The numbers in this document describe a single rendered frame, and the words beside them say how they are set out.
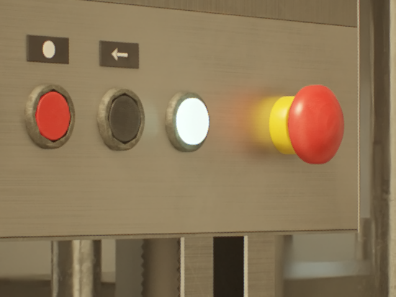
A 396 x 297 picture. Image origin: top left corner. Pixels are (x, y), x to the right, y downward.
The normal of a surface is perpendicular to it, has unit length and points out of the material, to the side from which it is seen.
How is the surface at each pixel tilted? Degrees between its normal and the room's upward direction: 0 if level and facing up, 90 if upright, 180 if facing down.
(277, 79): 90
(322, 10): 90
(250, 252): 90
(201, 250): 90
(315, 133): 103
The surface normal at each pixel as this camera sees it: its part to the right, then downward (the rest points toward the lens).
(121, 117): 0.77, -0.02
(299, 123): 0.13, -0.07
